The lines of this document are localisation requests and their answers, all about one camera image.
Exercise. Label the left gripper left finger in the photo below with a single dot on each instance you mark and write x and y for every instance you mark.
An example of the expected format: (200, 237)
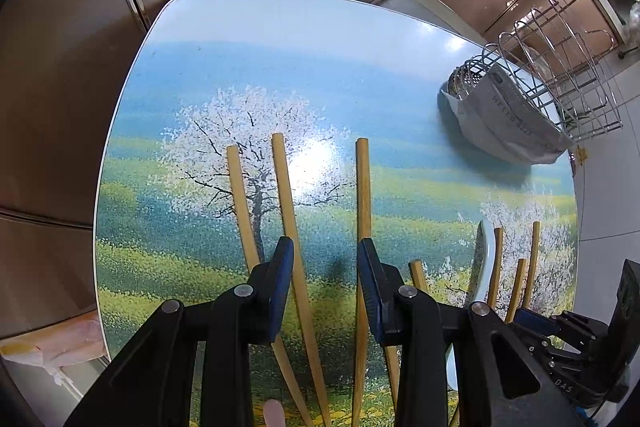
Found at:
(149, 382)

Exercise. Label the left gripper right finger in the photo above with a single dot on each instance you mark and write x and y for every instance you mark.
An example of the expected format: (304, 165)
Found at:
(499, 381)

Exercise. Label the pink ceramic spoon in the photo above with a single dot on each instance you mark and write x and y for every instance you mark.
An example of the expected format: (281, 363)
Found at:
(273, 413)

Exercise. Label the wire utensil holder basket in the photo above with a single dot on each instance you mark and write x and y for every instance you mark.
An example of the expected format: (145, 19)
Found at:
(538, 89)

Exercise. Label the light blue ceramic spoon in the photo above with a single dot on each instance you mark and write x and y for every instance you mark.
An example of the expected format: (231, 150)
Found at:
(482, 266)

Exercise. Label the plastic bag with food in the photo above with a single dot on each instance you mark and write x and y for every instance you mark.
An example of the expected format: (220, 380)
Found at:
(71, 342)

